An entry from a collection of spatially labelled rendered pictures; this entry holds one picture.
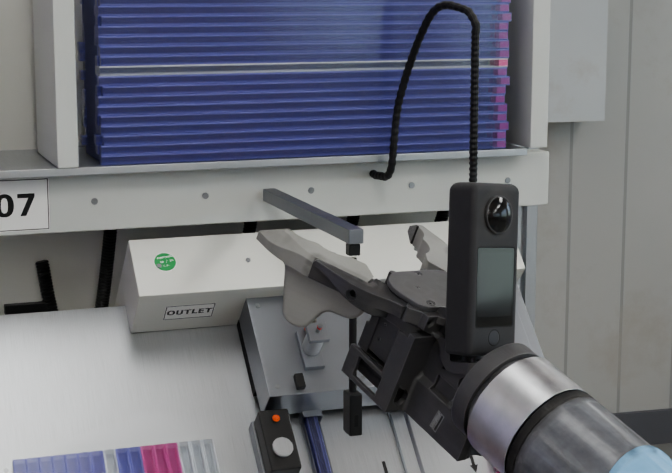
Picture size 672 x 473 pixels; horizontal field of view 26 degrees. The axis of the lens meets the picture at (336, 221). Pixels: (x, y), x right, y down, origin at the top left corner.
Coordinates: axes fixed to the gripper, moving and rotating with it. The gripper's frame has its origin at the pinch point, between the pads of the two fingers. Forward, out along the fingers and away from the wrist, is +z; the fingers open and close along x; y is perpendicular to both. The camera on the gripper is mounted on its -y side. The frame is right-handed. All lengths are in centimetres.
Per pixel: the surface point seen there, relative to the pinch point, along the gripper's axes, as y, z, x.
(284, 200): 22, 43, 34
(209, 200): 28, 52, 31
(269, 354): 39, 36, 33
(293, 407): 43, 31, 35
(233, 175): 24, 52, 34
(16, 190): 30, 60, 10
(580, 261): 132, 193, 311
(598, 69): 68, 205, 295
